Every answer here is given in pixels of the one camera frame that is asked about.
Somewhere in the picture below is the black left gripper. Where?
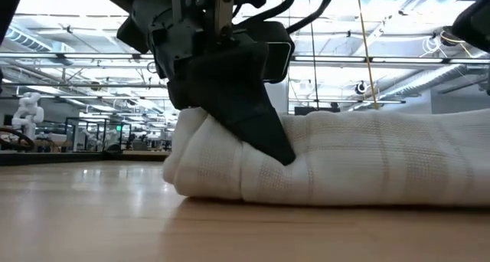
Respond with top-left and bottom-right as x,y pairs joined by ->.
93,0 -> 297,166

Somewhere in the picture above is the white beige plaid towel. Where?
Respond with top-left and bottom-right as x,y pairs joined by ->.
162,106 -> 490,208

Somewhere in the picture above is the light wooden desk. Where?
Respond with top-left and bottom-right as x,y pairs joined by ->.
122,150 -> 172,158

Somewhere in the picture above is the black monitor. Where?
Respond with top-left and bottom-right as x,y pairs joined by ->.
293,103 -> 342,116

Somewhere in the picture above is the long ceiling light strip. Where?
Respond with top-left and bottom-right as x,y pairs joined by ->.
0,51 -> 490,66

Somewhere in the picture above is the white humanoid robot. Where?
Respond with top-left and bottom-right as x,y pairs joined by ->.
11,92 -> 45,141

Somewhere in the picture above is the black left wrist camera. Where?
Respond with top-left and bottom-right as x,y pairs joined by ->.
244,20 -> 296,84

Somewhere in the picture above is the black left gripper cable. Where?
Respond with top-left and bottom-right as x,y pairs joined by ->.
232,0 -> 296,28

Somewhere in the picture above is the black hanging cable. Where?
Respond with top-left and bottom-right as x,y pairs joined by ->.
307,0 -> 321,111

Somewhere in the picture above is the black framed glass enclosure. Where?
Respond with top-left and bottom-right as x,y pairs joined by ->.
64,116 -> 133,152

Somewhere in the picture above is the thick black camera cable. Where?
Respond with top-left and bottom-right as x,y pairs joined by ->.
285,0 -> 338,36

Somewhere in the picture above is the long yellow hanging cable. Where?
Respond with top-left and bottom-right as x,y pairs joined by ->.
355,0 -> 381,110

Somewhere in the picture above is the black curved hose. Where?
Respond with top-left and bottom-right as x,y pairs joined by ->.
0,126 -> 35,152

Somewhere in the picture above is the silver ventilation duct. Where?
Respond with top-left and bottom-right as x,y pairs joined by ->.
377,64 -> 474,100
0,21 -> 53,53

